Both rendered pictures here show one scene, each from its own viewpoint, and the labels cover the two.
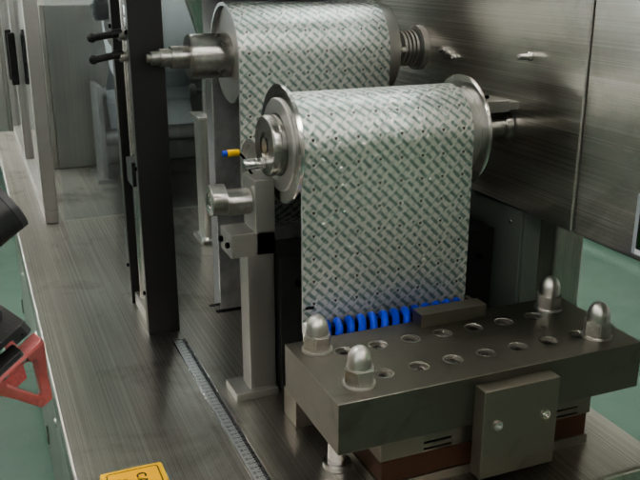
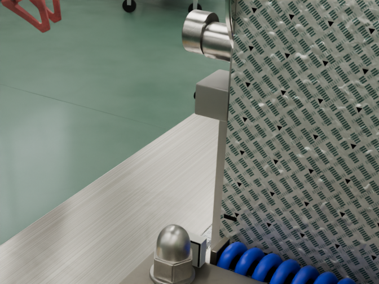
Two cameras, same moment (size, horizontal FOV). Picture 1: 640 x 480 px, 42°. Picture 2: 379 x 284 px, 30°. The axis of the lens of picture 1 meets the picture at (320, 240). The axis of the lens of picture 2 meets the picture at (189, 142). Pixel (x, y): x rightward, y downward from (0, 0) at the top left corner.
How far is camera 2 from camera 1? 0.70 m
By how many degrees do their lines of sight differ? 47
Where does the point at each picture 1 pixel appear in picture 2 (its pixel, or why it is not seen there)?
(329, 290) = (260, 207)
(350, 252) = (300, 165)
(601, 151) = not seen: outside the picture
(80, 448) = (12, 246)
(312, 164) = (252, 7)
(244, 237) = (211, 92)
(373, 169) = (356, 44)
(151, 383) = (157, 223)
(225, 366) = not seen: hidden behind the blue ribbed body
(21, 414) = not seen: hidden behind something
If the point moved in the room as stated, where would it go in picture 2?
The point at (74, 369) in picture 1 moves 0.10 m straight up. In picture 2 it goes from (130, 176) to (131, 110)
